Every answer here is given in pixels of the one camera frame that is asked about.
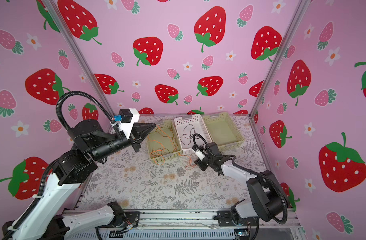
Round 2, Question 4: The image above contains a red cable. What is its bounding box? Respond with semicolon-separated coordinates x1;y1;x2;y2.
149;125;181;160

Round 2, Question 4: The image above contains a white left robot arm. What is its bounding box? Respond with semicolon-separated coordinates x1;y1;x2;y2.
3;91;156;240

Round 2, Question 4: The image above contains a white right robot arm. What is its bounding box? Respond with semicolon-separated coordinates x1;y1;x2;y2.
192;134;289;226

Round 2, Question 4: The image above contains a left green perforated basket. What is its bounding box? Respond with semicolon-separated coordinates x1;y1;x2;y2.
147;120;183;166

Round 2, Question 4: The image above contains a green perforated basket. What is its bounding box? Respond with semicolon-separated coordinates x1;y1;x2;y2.
203;112;244;152
147;120;183;166

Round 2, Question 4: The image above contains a right green perforated basket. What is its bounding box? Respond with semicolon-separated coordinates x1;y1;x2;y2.
203;112;244;152

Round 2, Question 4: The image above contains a white perforated basket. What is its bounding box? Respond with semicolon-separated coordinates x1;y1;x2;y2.
174;114;212;156

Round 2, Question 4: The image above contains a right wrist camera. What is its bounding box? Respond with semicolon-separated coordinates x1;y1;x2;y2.
192;145;208;161

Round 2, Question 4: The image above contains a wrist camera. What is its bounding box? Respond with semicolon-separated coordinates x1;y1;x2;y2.
111;109;140;140
192;145;208;161

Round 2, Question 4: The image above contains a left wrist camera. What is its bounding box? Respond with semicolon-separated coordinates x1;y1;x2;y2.
111;109;140;140

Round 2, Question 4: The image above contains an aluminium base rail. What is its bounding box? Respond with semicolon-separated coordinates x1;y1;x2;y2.
68;209;307;240

